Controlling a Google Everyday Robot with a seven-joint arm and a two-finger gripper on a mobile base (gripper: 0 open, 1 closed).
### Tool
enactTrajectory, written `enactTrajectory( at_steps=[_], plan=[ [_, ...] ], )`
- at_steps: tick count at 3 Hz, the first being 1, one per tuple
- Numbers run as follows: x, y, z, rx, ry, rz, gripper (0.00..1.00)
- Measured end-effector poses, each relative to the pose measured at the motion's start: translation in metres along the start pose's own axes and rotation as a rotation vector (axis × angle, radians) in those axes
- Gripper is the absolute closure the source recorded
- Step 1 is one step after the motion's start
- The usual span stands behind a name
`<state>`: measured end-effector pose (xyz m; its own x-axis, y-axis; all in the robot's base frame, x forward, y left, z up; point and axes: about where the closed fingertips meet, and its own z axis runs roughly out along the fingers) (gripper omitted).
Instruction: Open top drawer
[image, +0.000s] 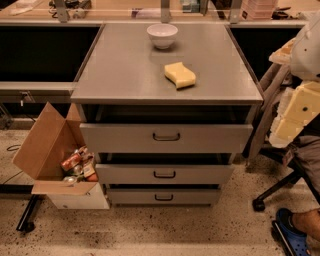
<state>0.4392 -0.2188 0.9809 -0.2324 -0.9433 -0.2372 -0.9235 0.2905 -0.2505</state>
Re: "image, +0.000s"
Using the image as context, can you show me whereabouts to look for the blue clog shoe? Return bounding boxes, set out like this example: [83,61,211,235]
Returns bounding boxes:
[271,208,311,256]

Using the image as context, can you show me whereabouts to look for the grey bottom drawer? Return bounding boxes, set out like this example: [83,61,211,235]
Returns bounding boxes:
[107,189,221,205]

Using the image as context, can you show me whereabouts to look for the silver can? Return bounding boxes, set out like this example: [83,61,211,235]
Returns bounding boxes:
[63,176,77,184]

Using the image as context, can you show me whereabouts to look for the brown cardboard box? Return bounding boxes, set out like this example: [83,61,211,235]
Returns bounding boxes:
[13,102,110,209]

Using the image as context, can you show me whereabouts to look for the grey top drawer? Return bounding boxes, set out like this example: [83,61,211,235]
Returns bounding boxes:
[80,123,253,153]

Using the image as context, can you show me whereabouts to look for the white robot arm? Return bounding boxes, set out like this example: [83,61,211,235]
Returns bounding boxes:
[269,12,320,148]

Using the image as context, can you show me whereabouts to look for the black desk leg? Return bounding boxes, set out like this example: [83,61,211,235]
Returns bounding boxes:
[16,195,41,233]

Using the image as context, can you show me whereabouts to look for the seated person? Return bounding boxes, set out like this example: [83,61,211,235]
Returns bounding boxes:
[291,113,320,244]

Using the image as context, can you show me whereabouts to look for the grey drawer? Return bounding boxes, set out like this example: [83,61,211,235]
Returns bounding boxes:
[107,189,221,205]
[96,164,233,185]
[80,123,253,153]

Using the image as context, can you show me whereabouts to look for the white ceramic bowl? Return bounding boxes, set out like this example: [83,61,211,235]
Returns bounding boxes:
[147,23,178,49]

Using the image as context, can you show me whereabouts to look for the pink stacked trays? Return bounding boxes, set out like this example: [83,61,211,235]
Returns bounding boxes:
[240,0,278,20]

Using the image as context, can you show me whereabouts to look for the red snack packet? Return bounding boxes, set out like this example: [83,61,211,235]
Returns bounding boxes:
[61,153,81,171]

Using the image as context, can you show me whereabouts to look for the black office chair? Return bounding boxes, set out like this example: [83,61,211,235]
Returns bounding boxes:
[242,63,320,213]

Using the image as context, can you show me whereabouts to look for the grey middle drawer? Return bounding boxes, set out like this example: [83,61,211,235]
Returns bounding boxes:
[96,164,233,185]

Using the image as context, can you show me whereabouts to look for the yellow sponge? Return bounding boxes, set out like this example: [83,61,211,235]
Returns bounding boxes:
[164,62,196,89]

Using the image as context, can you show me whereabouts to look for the grey drawer cabinet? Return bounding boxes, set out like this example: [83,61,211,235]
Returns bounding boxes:
[71,23,262,205]

